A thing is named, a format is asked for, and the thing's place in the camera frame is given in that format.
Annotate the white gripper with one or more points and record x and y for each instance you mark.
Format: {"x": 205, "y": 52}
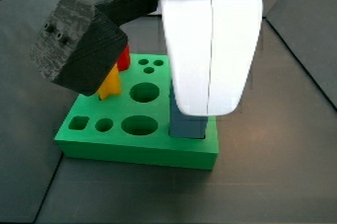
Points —
{"x": 212, "y": 36}

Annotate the blue rectangular block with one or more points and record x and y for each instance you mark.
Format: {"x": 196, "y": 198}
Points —
{"x": 184, "y": 126}

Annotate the green shape sorting board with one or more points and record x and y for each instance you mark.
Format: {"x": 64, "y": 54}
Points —
{"x": 126, "y": 128}

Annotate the red cylinder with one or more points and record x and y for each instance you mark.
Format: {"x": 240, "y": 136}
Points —
{"x": 124, "y": 59}

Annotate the yellow star prism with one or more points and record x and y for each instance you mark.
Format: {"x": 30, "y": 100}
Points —
{"x": 111, "y": 85}

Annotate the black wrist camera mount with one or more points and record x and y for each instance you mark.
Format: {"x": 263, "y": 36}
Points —
{"x": 80, "y": 42}

